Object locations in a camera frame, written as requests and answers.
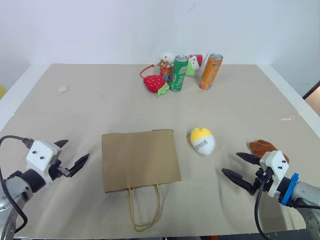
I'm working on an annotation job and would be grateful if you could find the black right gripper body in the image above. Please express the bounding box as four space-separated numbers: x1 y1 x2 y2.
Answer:
252 167 274 196

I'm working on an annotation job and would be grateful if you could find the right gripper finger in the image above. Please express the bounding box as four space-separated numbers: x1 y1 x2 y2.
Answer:
235 152 262 166
221 168 256 196

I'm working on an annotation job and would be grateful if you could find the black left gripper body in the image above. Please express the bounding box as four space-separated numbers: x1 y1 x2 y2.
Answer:
48 152 72 181

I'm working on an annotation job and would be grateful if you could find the brown plush toy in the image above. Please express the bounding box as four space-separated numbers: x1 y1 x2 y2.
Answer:
247 139 291 164

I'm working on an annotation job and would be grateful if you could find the blue right wrist clamp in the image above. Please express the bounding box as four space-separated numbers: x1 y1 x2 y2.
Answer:
279 172 300 205

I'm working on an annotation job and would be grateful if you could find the beige paper table cover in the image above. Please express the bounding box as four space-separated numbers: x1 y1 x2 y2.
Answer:
14 63 300 117
0 113 320 239

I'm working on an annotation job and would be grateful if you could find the yellow white egg toy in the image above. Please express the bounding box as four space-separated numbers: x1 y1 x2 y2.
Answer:
189 127 217 157

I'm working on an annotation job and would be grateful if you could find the dark framed brown board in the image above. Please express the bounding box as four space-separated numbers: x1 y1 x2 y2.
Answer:
301 79 320 114

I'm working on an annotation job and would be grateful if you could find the orange drink can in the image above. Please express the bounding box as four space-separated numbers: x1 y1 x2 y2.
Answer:
199 52 224 91

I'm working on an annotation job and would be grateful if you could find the green drink can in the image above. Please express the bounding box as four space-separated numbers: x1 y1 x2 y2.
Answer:
169 54 190 93

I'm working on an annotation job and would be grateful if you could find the white red plush toy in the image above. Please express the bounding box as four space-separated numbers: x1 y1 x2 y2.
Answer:
185 53 204 77

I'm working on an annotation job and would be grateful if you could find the red strawberry plush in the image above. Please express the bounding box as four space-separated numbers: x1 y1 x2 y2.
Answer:
139 64 171 98

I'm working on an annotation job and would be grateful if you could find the white chicken plush toy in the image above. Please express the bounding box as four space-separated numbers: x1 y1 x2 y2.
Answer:
158 49 178 68

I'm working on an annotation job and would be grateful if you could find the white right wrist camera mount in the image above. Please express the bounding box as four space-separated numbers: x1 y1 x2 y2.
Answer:
258 150 289 199

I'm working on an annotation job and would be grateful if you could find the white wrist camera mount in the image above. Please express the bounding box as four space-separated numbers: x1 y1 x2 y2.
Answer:
25 140 62 189
258 150 289 199

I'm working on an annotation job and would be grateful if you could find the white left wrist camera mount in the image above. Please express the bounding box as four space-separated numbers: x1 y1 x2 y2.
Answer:
25 140 62 189

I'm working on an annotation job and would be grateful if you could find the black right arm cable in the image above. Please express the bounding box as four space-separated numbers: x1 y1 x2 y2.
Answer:
254 170 275 240

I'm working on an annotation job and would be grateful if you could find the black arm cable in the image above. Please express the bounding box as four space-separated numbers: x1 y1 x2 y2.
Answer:
0 135 35 237
254 170 275 240

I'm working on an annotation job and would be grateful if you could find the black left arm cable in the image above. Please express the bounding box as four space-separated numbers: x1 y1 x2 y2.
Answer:
0 135 35 237

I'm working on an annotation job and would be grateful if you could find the brown paper bag with handles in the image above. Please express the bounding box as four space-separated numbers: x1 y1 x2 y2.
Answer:
101 128 183 232

